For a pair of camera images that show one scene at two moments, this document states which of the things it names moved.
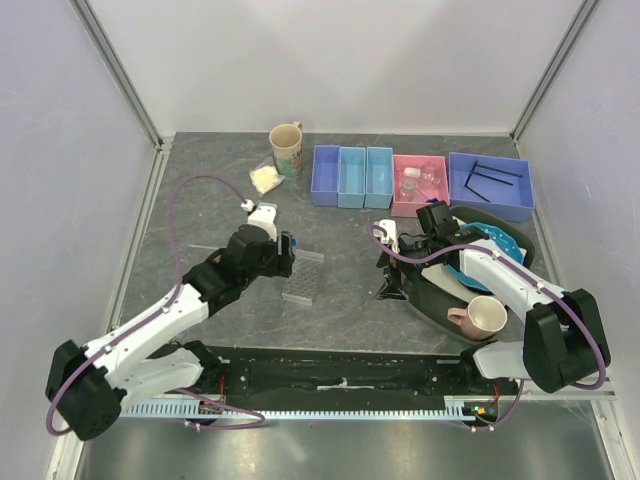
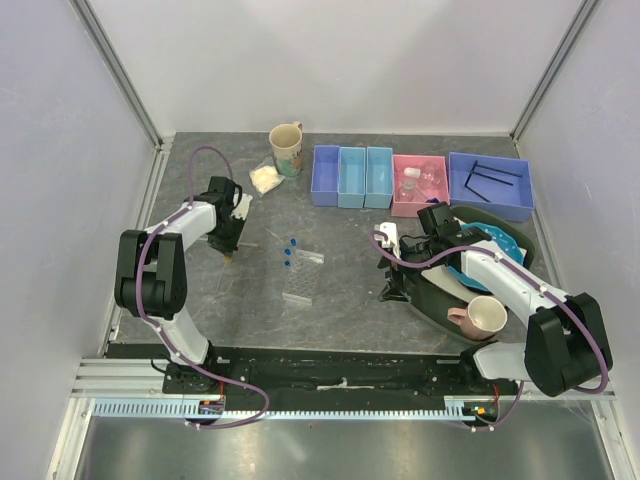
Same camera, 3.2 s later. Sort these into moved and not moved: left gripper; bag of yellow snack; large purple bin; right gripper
Moved: left gripper
Not moved: bag of yellow snack; right gripper; large purple bin
